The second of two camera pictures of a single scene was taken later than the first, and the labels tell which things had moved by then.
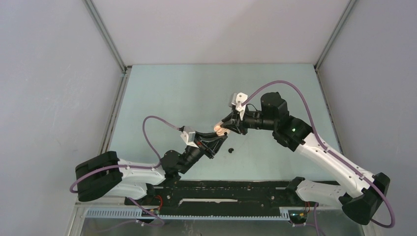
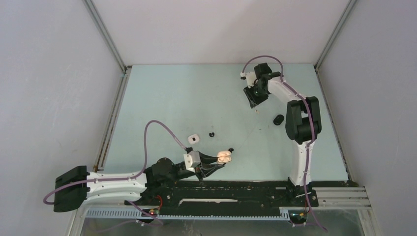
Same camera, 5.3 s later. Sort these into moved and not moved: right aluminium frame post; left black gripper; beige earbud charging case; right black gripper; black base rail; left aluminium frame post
Moved: right black gripper; left black gripper; beige earbud charging case
Not moved: right aluminium frame post; left aluminium frame post; black base rail
